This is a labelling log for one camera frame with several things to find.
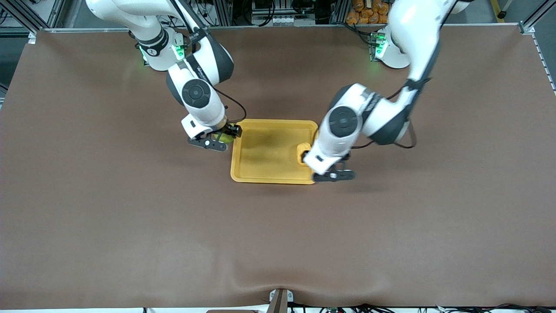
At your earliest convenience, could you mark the yellow plastic tray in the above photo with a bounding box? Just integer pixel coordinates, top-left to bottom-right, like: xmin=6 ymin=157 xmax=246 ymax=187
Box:
xmin=230 ymin=119 xmax=320 ymax=185

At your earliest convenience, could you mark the brown table mat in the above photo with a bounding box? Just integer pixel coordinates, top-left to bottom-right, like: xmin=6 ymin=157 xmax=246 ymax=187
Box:
xmin=0 ymin=25 xmax=556 ymax=310

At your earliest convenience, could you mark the orange bags pile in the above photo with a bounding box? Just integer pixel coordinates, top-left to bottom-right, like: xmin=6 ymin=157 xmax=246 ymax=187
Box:
xmin=346 ymin=0 xmax=391 ymax=25

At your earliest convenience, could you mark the aluminium table edge rail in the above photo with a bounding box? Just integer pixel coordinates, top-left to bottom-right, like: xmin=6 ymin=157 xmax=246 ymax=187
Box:
xmin=28 ymin=23 xmax=535 ymax=33

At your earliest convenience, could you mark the aluminium frame post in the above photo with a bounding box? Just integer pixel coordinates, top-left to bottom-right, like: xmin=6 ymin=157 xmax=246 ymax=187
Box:
xmin=4 ymin=0 xmax=66 ymax=30

